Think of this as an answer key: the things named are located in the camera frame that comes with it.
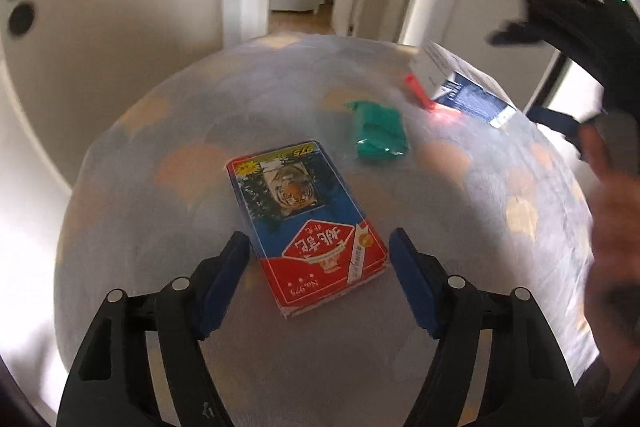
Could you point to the red and blue card box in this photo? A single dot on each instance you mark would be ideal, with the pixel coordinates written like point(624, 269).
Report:
point(300, 217)

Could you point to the green plastic bag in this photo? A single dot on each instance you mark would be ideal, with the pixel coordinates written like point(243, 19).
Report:
point(377, 132)

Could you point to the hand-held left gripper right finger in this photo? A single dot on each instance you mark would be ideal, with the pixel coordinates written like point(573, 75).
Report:
point(412, 282)

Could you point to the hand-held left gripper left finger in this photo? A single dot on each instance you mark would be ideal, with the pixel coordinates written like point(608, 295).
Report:
point(220, 287)

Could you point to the white and blue carton box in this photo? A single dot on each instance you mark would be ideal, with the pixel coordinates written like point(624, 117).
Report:
point(470, 97)

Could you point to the person's right hand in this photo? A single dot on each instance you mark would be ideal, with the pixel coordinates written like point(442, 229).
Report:
point(617, 247)

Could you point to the red snack wrapper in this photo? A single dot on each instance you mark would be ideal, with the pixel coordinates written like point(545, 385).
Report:
point(419, 92)

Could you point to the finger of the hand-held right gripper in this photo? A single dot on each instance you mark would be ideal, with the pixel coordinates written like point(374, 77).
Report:
point(555, 17)
point(555, 122)

